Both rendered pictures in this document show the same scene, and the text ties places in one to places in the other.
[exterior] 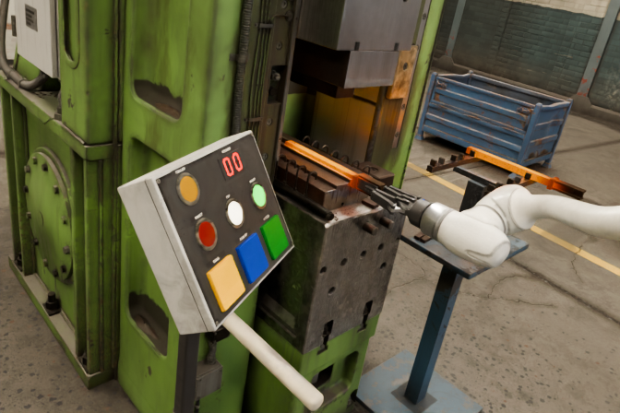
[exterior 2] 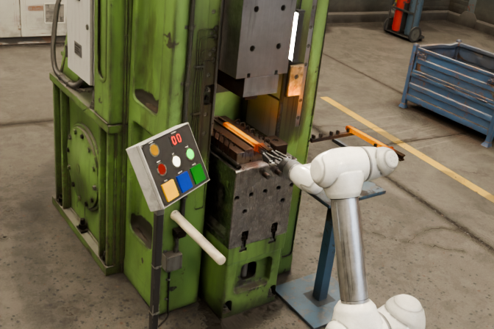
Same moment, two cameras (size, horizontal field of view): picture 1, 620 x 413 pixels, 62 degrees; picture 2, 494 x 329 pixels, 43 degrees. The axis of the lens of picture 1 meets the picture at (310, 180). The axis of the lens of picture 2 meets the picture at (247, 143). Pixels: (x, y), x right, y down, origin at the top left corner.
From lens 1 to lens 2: 1.68 m
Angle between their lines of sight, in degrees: 9
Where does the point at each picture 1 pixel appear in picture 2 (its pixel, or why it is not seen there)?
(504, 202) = not seen: hidden behind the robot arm
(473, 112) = (450, 83)
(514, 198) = not seen: hidden behind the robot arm
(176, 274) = (148, 184)
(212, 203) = (165, 156)
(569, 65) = not seen: outside the picture
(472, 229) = (303, 173)
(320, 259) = (234, 191)
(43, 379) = (79, 269)
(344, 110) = (264, 102)
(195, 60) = (164, 85)
